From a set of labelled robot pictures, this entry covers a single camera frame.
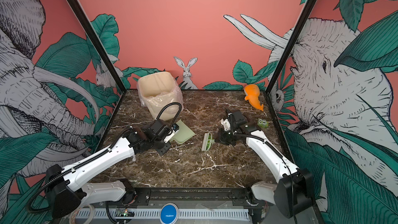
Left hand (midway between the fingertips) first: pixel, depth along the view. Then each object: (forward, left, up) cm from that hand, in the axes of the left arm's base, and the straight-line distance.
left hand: (167, 141), depth 77 cm
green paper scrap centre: (0, -21, -5) cm, 22 cm away
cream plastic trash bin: (+38, +11, -1) cm, 40 cm away
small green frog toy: (+19, -60, -16) cm, 65 cm away
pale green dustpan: (+5, -8, -2) cm, 9 cm away
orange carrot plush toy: (+41, -56, -8) cm, 70 cm away
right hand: (0, -23, +1) cm, 23 cm away
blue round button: (-29, -2, -13) cm, 32 cm away
